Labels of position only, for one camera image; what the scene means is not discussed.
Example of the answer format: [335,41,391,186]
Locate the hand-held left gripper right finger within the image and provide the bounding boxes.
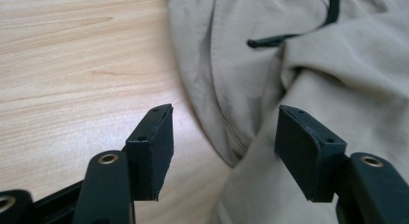
[273,104,348,204]

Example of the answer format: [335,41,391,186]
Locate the khaki shorts with black drawstring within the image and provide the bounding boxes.
[166,0,409,224]

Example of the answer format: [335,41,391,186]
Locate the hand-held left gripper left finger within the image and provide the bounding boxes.
[123,103,175,202]

